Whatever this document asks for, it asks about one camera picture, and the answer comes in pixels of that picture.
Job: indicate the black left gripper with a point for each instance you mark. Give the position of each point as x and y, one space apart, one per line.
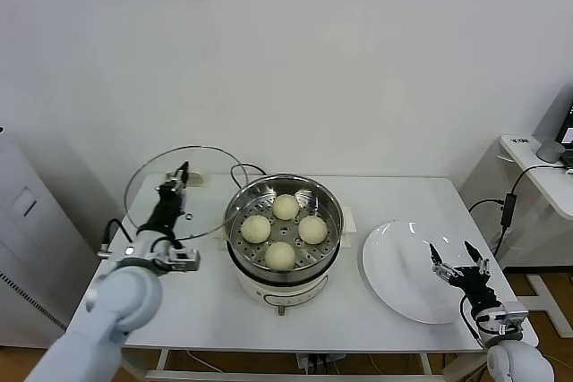
168 209

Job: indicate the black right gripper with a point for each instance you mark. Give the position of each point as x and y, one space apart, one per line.
476 286

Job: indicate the white steamed baozi bun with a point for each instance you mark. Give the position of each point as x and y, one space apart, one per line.
279 257
285 207
312 230
256 229

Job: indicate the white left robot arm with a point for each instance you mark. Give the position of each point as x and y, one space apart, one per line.
121 297

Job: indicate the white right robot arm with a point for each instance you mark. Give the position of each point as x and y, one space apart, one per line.
515 364

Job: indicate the stainless steel steamer basket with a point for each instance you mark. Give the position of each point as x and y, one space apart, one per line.
250 196

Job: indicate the large white round plate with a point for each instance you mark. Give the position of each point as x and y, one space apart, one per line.
403 265

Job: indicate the white side table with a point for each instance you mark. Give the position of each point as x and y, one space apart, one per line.
537 185

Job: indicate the small grey cylinder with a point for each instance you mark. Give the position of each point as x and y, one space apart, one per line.
549 151

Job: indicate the light grey cabinet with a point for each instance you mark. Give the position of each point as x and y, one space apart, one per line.
27 230

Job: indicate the cream white electric cooker base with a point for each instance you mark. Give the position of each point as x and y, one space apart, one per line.
286 292

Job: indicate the laptop with dark screen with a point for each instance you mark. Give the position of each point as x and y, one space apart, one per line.
565 122

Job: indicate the white power strip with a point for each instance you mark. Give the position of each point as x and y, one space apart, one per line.
304 360

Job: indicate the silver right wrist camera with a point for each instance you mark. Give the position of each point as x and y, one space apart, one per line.
512 317

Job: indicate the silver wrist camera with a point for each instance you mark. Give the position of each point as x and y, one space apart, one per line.
512 317
183 260

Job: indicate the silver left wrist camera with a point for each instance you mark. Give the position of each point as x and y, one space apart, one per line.
183 260

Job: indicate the white table frame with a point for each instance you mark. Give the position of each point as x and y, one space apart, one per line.
224 376

